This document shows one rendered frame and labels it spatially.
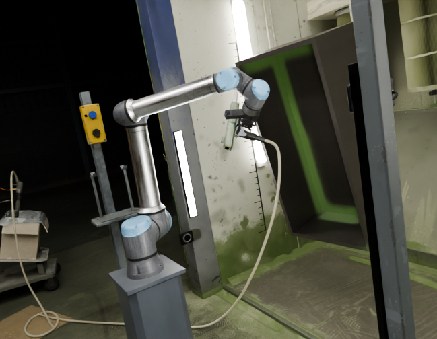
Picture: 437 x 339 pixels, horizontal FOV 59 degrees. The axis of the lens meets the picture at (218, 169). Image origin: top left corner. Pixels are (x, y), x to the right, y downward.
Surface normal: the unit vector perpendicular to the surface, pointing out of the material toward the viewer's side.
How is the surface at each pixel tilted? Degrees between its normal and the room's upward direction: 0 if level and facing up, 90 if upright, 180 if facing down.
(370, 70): 90
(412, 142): 57
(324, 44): 90
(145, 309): 90
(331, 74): 90
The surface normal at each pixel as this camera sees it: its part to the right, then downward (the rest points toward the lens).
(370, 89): -0.84, 0.22
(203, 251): 0.51, 0.05
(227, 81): -0.21, 0.18
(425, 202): -0.80, -0.34
